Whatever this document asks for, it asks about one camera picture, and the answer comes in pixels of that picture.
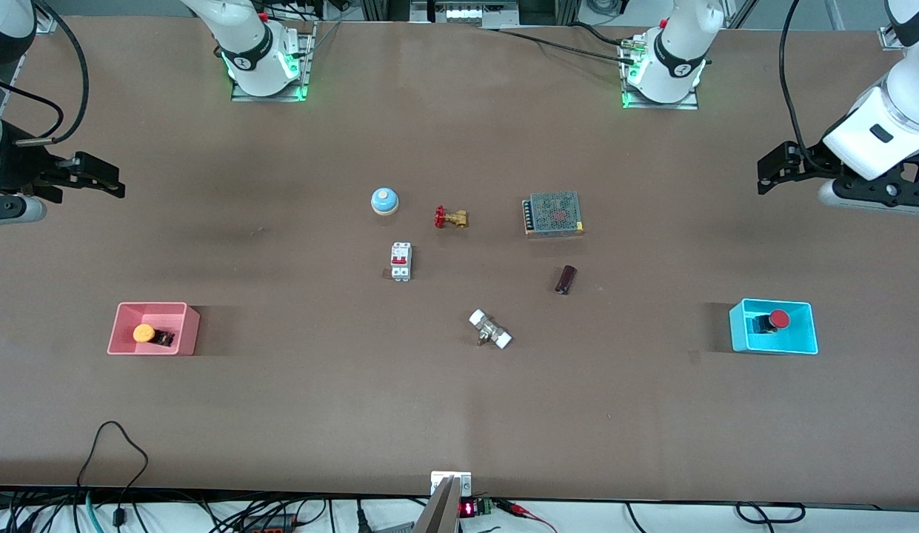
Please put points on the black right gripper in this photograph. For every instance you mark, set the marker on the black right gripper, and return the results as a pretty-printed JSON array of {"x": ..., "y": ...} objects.
[{"x": 18, "y": 164}]

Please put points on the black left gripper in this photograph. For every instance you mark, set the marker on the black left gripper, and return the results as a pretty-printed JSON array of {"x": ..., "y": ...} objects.
[{"x": 812, "y": 158}]

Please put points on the red push button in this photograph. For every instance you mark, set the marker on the red push button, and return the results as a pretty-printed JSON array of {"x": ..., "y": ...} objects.
[{"x": 777, "y": 319}]

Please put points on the yellow push button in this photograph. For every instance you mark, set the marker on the yellow push button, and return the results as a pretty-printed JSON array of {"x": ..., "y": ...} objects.
[{"x": 144, "y": 333}]

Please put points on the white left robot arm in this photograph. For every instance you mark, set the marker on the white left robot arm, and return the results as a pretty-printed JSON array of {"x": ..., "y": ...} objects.
[{"x": 885, "y": 126}]

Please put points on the pink plastic box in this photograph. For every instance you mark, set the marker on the pink plastic box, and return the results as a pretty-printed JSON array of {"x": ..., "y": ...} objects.
[{"x": 126, "y": 314}]

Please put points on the cyan plastic box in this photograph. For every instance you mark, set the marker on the cyan plastic box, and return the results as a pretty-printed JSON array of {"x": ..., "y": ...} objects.
[{"x": 800, "y": 329}]

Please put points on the metal mesh power supply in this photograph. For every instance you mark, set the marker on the metal mesh power supply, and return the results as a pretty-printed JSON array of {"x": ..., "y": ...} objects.
[{"x": 554, "y": 213}]

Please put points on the dark brown cylinder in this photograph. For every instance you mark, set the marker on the dark brown cylinder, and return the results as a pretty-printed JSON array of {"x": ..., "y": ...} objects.
[{"x": 566, "y": 279}]

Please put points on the blue call bell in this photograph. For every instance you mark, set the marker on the blue call bell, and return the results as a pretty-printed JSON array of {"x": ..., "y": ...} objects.
[{"x": 384, "y": 200}]

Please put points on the white red circuit breaker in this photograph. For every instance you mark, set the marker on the white red circuit breaker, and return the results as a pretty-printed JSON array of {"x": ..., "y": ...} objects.
[{"x": 400, "y": 262}]

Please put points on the metal fitting white ends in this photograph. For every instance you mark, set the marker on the metal fitting white ends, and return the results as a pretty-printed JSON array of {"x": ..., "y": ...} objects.
[{"x": 490, "y": 329}]

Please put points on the red clip lead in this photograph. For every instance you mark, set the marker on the red clip lead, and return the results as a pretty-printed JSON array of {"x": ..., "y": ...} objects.
[{"x": 526, "y": 512}]

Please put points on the small red digit display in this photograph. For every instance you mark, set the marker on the small red digit display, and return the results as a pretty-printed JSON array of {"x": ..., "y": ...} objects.
[{"x": 470, "y": 508}]

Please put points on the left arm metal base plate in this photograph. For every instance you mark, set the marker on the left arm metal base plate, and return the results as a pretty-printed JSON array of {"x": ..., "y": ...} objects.
[{"x": 692, "y": 100}]

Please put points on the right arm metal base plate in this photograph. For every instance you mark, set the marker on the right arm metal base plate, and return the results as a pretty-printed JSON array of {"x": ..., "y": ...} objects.
[{"x": 305, "y": 66}]

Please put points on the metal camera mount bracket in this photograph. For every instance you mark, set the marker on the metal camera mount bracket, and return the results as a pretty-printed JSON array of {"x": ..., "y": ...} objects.
[{"x": 446, "y": 503}]

